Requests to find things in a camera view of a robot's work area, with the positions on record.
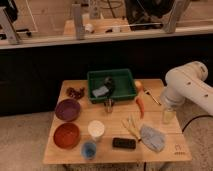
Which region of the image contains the yellow banana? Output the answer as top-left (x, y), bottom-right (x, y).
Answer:
top-left (122, 115), bottom-right (141, 142)

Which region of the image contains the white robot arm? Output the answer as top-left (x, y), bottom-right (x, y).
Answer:
top-left (160, 61), bottom-right (213, 124)

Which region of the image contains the small metal cup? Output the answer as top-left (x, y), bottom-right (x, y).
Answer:
top-left (104, 99), bottom-right (114, 113)

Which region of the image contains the white cup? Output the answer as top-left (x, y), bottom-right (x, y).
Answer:
top-left (88, 120), bottom-right (105, 141)

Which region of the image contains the blue cup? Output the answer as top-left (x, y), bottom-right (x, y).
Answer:
top-left (81, 141), bottom-right (97, 160)

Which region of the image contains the wooden table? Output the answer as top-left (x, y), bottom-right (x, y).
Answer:
top-left (42, 78), bottom-right (193, 166)

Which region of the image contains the grey-blue cloth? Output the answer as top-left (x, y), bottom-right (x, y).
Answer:
top-left (140, 125), bottom-right (166, 152)

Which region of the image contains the orange carrot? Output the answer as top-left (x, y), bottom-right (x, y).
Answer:
top-left (135, 97), bottom-right (144, 119)

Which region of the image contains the peach fruit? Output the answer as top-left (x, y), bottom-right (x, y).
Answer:
top-left (135, 80), bottom-right (143, 91)

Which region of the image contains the black rectangular remote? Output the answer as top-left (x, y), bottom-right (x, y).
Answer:
top-left (112, 138), bottom-right (136, 149)

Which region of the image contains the green plastic bin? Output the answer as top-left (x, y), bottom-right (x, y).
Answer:
top-left (87, 69), bottom-right (137, 103)

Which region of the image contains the black object in bin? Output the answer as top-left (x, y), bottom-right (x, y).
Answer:
top-left (104, 77), bottom-right (115, 95)

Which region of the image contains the grey-blue sponge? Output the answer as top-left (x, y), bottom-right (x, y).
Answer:
top-left (92, 86), bottom-right (109, 97)

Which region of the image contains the bunch of dark grapes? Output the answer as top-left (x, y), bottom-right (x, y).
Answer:
top-left (66, 87), bottom-right (85, 100)

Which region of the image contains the purple bowl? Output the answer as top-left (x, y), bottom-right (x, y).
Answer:
top-left (55, 99), bottom-right (81, 122)

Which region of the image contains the orange-red bowl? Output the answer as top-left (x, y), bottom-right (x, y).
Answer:
top-left (53, 123), bottom-right (80, 149)

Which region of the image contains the black cable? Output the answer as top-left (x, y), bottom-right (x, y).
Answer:
top-left (181, 114), bottom-right (213, 133)

